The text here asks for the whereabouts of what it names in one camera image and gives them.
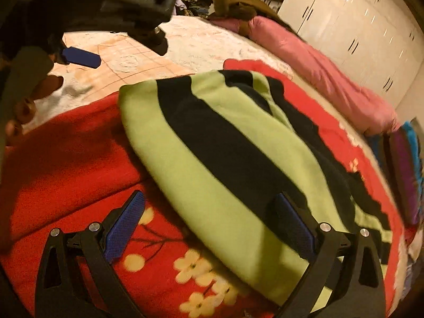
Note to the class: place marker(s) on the brown plush toy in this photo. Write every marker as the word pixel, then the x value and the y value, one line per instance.
pixel 238 8

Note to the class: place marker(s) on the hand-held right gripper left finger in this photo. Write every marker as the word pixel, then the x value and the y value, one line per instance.
pixel 124 228

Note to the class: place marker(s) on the pink duvet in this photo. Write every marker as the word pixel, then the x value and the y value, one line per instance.
pixel 314 66

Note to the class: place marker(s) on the white patterned cloth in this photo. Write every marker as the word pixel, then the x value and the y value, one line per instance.
pixel 412 251

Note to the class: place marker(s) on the pile of clothes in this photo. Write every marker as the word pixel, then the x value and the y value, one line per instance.
pixel 198 1

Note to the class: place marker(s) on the peach printed blanket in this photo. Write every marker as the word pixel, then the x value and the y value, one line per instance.
pixel 198 43

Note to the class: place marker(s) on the red flowered blanket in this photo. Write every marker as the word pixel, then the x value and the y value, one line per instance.
pixel 66 159

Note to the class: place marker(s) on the person's left hand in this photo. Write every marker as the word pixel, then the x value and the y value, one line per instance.
pixel 49 84

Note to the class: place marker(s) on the white wardrobe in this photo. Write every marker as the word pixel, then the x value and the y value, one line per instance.
pixel 347 13

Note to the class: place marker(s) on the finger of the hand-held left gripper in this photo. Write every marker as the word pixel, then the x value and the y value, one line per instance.
pixel 82 57
pixel 155 41

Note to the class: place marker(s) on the multicoloured striped cushion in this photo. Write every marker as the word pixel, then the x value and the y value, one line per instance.
pixel 402 172

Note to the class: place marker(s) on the green black striped sweater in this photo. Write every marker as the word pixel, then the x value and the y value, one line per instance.
pixel 215 172

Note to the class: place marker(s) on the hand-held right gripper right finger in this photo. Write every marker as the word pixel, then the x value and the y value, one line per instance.
pixel 294 228

